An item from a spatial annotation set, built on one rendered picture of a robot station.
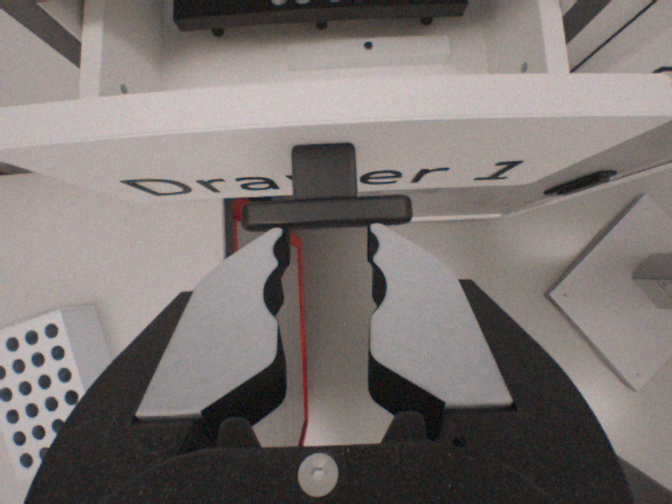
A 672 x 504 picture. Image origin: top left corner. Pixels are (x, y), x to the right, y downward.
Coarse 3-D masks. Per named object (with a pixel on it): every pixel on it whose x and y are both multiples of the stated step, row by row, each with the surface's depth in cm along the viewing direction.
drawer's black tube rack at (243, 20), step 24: (192, 0) 18; (216, 0) 18; (240, 0) 18; (264, 0) 18; (288, 0) 18; (312, 0) 18; (384, 0) 18; (408, 0) 18; (432, 0) 18; (456, 0) 18; (192, 24) 18; (216, 24) 18; (240, 24) 19; (264, 24) 19
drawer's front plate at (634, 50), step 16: (640, 16) 15; (656, 16) 14; (624, 32) 16; (640, 32) 15; (656, 32) 14; (608, 48) 17; (624, 48) 16; (640, 48) 15; (656, 48) 15; (592, 64) 19; (608, 64) 17; (624, 64) 17; (640, 64) 17; (656, 64) 17
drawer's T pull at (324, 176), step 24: (336, 144) 13; (312, 168) 13; (336, 168) 13; (312, 192) 13; (336, 192) 13; (264, 216) 13; (288, 216) 13; (312, 216) 13; (336, 216) 13; (360, 216) 13; (384, 216) 13; (408, 216) 13
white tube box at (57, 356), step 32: (32, 320) 24; (64, 320) 24; (96, 320) 28; (0, 352) 24; (32, 352) 24; (64, 352) 26; (96, 352) 26; (0, 384) 24; (32, 384) 24; (64, 384) 24; (0, 416) 24; (32, 416) 24; (64, 416) 24; (32, 448) 24
